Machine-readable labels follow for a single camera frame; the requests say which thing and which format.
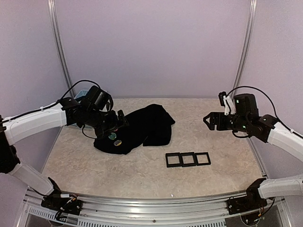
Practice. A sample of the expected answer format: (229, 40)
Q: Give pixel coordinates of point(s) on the green round brooch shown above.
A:
(112, 136)

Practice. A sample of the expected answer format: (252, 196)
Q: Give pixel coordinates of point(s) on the black square frame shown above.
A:
(173, 160)
(188, 159)
(202, 159)

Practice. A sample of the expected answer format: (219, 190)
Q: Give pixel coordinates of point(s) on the middle black square frame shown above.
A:
(188, 159)

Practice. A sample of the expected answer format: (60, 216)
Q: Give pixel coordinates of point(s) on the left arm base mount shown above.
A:
(62, 203)

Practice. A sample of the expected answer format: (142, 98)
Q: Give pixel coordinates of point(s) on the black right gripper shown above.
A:
(220, 126)

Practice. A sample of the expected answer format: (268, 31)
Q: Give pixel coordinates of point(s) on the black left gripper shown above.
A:
(114, 123)

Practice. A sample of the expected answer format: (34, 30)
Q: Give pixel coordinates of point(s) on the light blue plastic basket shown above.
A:
(79, 98)

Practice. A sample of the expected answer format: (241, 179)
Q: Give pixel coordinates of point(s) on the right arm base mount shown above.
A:
(251, 201)

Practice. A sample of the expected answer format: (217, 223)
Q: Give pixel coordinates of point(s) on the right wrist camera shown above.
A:
(242, 104)

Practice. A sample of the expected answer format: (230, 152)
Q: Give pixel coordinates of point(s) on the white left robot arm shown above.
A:
(64, 112)

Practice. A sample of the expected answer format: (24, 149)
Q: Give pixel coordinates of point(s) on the right black square frame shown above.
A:
(202, 159)

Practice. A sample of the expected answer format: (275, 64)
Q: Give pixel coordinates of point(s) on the front aluminium rail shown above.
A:
(97, 211)

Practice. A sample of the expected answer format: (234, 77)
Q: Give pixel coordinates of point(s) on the left black square frame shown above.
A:
(173, 160)

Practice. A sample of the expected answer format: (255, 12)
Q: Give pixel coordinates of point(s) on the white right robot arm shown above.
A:
(280, 149)

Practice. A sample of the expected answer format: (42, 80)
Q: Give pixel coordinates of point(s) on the black garment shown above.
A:
(149, 126)

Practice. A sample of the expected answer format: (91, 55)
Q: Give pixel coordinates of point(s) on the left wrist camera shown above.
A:
(97, 99)

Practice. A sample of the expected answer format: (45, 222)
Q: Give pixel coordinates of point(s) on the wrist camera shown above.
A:
(97, 99)
(242, 104)

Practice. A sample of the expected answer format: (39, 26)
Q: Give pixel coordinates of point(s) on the right aluminium corner post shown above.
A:
(246, 43)

